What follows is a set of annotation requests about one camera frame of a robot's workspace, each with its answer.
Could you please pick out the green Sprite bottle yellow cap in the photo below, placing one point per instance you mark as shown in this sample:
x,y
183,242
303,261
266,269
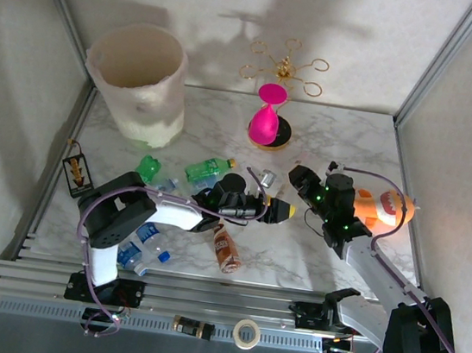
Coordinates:
x,y
204,170

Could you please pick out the brown coffee drink bottle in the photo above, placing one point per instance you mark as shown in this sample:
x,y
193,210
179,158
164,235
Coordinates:
x,y
228,254

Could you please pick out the clear water bottle blue label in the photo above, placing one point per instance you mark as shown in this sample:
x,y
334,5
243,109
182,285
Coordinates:
x,y
167,185

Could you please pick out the water bottle with blue cap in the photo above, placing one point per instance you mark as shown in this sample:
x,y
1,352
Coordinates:
x,y
148,232

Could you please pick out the green plastic bottle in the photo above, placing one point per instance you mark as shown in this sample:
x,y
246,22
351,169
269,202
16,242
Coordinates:
x,y
149,167

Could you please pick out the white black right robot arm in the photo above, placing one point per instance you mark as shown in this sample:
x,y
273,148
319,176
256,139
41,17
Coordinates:
x,y
380,269

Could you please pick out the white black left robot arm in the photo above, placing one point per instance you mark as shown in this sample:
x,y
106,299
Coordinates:
x,y
118,213

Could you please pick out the white textured waste bin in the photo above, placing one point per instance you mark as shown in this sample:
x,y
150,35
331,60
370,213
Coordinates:
x,y
152,117

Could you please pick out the orange plush monster toy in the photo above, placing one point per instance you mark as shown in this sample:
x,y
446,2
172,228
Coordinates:
x,y
393,206

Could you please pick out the pink plastic wine glass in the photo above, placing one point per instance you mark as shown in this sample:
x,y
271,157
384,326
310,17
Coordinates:
x,y
263,128

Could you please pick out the white tape roll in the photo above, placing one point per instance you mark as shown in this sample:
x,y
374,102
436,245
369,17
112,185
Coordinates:
x,y
235,332

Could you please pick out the black and gold cylinder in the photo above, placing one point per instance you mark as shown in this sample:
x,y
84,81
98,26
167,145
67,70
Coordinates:
x,y
192,326

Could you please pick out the small controller board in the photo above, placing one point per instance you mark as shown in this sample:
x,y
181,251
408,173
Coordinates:
x,y
337,351
93,315

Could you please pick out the black board with yellow connector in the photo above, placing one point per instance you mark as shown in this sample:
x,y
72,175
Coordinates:
x,y
80,184

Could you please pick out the aluminium table side rail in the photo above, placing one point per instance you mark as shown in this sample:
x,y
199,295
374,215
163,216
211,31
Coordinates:
x,y
71,129
410,186

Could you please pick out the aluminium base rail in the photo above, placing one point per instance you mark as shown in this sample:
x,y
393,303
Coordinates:
x,y
211,299

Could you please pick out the aluminium frame post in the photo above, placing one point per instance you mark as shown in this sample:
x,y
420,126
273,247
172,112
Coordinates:
x,y
444,60
65,10

